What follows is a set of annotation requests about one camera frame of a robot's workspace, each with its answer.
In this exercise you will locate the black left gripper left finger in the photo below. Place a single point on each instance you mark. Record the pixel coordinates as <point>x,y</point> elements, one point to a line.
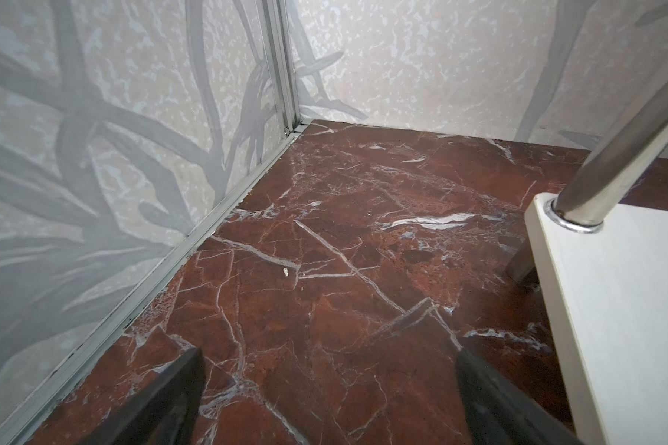
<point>165,412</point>

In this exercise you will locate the white two-tier shelf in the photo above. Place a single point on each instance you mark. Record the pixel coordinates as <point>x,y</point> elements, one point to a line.
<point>603,271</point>

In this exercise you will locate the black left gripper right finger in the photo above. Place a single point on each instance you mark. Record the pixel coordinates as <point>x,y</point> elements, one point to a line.
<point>497,412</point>

